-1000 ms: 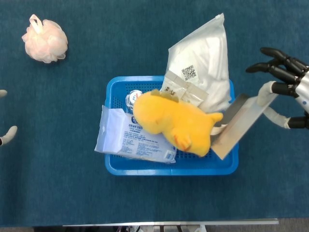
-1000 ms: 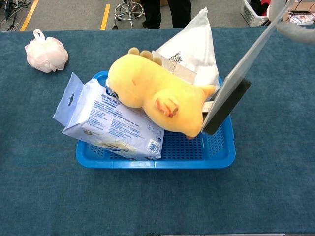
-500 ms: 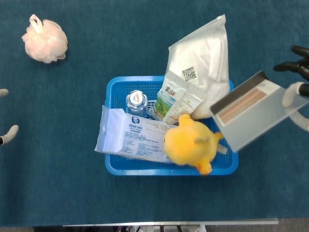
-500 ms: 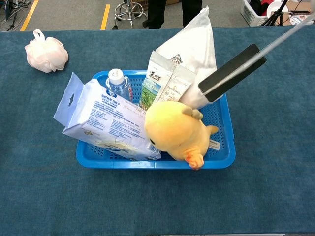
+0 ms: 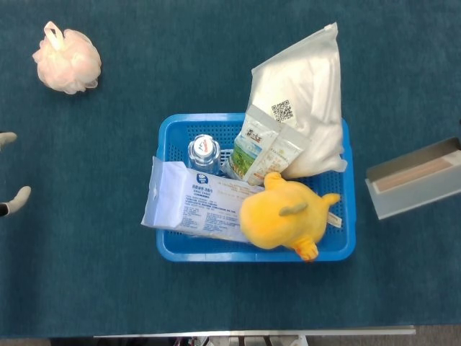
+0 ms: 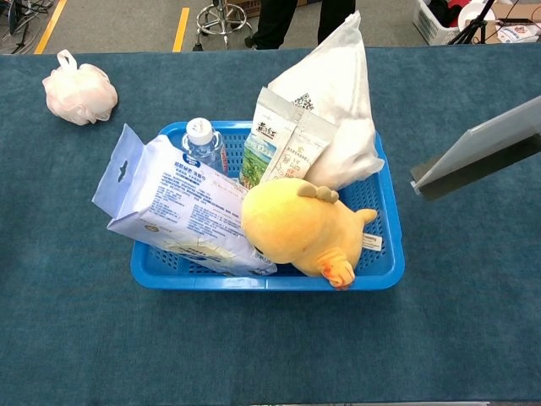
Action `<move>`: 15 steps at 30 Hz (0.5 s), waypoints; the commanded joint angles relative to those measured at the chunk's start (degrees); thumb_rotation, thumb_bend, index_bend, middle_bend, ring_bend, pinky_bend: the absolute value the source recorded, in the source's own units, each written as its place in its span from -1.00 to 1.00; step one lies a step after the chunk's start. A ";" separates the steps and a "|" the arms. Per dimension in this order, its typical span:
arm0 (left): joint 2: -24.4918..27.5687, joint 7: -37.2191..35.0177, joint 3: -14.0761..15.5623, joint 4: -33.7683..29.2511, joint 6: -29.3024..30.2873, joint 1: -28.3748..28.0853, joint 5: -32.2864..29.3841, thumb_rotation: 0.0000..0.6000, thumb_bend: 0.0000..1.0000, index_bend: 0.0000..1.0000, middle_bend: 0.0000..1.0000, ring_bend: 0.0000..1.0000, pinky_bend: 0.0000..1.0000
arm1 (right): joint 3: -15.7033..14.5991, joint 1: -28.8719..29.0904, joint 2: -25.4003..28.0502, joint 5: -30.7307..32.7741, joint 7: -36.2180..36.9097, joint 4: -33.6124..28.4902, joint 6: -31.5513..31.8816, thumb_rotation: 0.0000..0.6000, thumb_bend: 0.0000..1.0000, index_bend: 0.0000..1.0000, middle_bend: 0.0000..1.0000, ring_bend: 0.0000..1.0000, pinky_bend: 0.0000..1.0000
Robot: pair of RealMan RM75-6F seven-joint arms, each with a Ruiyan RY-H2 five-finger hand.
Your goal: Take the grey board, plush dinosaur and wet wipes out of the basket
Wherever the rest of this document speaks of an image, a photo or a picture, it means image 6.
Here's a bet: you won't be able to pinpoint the pink mesh bath loofah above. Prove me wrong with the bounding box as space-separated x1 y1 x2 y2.
41 49 119 126

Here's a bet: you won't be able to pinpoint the clear water bottle white cap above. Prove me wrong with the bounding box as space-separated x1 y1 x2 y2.
181 117 230 177

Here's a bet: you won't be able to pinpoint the green printed food pouch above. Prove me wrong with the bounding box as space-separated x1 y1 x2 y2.
238 86 332 190

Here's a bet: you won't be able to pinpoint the black camera tripod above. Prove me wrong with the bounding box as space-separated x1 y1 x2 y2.
447 0 496 46

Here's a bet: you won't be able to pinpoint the black floor cables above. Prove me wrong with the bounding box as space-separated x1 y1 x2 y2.
0 0 56 54

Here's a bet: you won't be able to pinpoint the teal table cloth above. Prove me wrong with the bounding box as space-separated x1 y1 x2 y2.
0 44 541 403

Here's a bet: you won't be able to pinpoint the blue perforated plastic basket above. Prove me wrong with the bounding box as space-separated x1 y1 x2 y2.
129 121 406 293

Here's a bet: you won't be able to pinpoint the person in black trousers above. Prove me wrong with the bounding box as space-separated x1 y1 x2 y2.
244 0 357 51

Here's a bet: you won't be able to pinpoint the white printed package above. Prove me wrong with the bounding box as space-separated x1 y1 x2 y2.
495 23 541 43

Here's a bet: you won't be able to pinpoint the chrome swivel stool base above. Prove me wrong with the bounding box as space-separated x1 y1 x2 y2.
192 0 257 52

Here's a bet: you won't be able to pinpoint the white plastic laundry basket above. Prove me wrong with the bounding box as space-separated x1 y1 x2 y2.
412 0 495 47

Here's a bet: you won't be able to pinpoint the yellow dinosaur plush toy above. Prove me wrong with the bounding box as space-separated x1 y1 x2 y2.
240 177 384 292

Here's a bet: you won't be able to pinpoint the white zip bag with garment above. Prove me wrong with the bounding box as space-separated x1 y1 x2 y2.
267 10 385 191

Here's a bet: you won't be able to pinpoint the pale blue wet wipes pack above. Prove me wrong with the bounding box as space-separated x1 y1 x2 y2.
91 123 279 278

